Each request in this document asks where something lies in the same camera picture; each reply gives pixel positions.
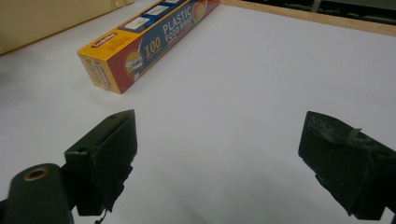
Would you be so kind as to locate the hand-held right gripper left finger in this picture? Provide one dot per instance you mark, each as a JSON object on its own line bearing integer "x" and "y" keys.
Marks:
{"x": 106, "y": 161}

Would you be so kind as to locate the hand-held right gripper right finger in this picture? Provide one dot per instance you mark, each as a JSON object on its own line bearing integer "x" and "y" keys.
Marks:
{"x": 345, "y": 161}

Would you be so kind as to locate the plastic food wrap box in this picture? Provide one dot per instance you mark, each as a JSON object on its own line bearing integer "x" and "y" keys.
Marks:
{"x": 146, "y": 40}

